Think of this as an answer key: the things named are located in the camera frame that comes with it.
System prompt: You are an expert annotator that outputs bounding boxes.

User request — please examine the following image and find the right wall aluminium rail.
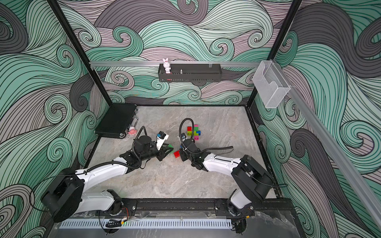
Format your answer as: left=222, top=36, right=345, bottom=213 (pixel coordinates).
left=271, top=60, right=381, bottom=228

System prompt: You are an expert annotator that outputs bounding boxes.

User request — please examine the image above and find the black case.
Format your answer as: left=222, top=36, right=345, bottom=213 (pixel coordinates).
left=95, top=103, right=138, bottom=139

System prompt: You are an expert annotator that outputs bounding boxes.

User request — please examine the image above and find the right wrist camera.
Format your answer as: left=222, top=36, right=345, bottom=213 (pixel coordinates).
left=180, top=133, right=187, bottom=148

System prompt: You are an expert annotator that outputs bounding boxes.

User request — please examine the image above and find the pink small toy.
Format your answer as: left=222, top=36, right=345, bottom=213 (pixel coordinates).
left=128, top=127, right=138, bottom=135

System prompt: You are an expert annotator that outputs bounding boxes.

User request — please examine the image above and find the clear acrylic wall holder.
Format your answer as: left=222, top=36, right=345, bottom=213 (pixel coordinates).
left=253, top=60, right=290, bottom=109

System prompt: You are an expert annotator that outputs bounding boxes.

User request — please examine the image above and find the white pink bunny figurine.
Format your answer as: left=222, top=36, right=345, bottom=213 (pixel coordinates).
left=163, top=58, right=171, bottom=74

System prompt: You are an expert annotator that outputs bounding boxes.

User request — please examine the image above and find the white slotted cable duct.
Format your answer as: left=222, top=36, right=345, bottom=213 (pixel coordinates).
left=59, top=218, right=232, bottom=230

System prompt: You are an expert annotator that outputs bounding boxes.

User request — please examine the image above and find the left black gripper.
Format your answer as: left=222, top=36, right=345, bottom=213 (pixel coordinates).
left=140, top=142, right=173, bottom=163

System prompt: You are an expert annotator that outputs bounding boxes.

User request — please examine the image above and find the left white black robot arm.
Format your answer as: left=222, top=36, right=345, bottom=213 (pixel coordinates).
left=41, top=127, right=173, bottom=223

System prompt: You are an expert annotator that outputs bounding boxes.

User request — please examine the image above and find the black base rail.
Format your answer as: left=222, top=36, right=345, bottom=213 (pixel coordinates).
left=98, top=197, right=295, bottom=217

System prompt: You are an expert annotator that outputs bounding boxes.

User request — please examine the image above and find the black wall shelf tray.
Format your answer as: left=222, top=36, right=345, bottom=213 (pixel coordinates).
left=158, top=63, right=222, bottom=83

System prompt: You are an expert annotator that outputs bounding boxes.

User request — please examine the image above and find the horizontal aluminium rail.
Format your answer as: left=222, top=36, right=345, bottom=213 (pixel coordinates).
left=89, top=60, right=260, bottom=68

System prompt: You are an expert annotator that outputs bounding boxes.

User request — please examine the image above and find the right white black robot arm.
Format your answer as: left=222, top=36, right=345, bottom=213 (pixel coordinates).
left=179, top=118, right=288, bottom=216

